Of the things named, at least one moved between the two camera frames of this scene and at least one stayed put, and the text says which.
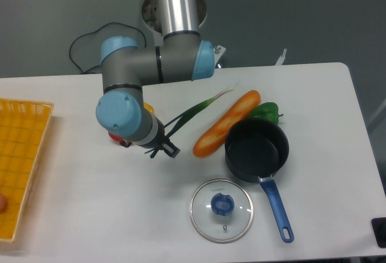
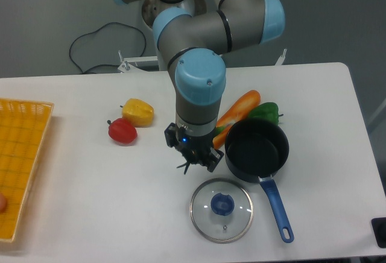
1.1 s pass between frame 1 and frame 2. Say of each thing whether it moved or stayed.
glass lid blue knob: stayed
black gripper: moved
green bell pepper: stayed
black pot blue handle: stayed
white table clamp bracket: stayed
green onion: moved
